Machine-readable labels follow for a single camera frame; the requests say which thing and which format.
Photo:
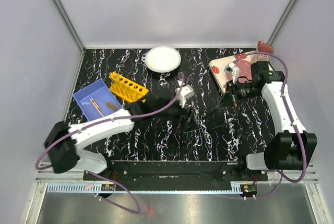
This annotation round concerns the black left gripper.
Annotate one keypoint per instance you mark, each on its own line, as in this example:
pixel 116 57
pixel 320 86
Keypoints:
pixel 183 113

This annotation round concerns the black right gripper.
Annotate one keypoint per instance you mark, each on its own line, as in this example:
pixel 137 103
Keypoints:
pixel 232 92

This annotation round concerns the metal wire tongs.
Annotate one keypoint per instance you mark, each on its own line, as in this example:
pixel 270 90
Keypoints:
pixel 198 118

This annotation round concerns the brown test tube brush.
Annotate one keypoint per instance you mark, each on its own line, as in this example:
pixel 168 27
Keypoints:
pixel 108 104

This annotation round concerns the clear glass test tube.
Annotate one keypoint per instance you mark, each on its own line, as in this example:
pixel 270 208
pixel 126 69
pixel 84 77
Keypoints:
pixel 115 77

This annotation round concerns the wooden test tube clamp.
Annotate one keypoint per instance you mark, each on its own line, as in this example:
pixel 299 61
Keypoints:
pixel 96 106

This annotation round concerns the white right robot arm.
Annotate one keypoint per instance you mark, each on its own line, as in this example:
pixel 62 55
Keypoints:
pixel 292 146

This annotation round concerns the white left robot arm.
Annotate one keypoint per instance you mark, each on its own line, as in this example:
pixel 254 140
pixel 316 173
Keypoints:
pixel 65 145

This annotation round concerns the pink dotted plate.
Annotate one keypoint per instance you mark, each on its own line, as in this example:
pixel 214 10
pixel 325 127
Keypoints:
pixel 244 71

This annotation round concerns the strawberry pattern tray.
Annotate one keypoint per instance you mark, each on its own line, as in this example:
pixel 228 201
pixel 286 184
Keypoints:
pixel 217 67

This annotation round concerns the pink patterned mug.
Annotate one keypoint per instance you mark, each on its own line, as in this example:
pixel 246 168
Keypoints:
pixel 261 50

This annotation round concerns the yellow test tube rack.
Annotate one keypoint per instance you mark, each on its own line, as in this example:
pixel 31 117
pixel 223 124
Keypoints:
pixel 128 90

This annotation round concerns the white paper plate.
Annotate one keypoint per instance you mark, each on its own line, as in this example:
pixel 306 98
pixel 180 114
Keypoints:
pixel 162 59

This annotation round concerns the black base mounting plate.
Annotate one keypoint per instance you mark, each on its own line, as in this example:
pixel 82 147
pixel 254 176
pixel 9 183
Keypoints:
pixel 180 175

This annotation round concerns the blue plastic bin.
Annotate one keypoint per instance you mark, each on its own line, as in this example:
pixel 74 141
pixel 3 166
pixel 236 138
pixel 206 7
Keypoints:
pixel 95 89

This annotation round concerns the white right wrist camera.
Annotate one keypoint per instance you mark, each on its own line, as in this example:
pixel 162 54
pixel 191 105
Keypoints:
pixel 233 71

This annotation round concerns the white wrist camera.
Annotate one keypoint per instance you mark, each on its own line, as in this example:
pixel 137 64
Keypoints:
pixel 233 71
pixel 183 94

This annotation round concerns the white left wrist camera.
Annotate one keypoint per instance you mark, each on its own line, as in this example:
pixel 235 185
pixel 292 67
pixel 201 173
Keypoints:
pixel 183 94

